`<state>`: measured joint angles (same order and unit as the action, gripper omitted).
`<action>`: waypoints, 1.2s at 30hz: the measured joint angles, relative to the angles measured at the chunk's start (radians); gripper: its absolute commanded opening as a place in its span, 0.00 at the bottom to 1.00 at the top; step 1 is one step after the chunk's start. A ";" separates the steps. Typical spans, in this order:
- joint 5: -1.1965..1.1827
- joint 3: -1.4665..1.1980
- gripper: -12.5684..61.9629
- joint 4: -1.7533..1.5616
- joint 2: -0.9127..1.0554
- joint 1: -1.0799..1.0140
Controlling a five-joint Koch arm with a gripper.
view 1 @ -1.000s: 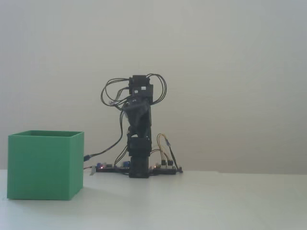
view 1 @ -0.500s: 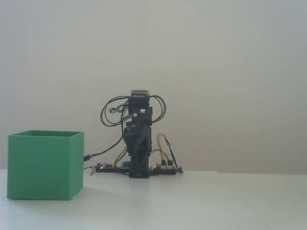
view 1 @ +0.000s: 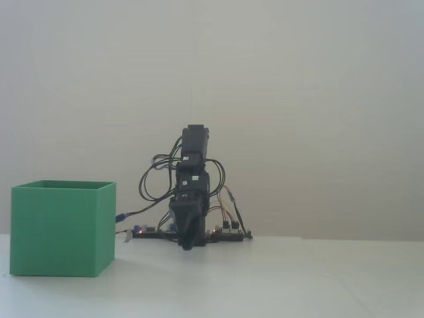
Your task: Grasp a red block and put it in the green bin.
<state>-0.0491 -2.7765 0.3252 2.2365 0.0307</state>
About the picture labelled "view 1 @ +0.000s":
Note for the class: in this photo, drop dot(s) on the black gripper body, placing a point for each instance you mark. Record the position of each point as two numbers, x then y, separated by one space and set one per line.
192 192

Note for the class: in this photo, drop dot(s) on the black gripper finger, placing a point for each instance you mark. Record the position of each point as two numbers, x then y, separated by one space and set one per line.
180 228
192 228

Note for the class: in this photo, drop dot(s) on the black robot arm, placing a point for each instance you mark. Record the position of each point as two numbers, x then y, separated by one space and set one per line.
195 142

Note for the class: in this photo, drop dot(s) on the green plastic bin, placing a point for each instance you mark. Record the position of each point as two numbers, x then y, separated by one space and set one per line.
53 232

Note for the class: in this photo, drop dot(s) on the controller board with blue parts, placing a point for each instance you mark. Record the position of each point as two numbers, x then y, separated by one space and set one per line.
145 233

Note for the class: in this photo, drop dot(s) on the controller board with jumper pins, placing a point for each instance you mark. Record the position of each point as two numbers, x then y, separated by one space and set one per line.
228 236

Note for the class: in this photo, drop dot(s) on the grey tape strip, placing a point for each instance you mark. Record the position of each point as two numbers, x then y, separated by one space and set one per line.
127 236

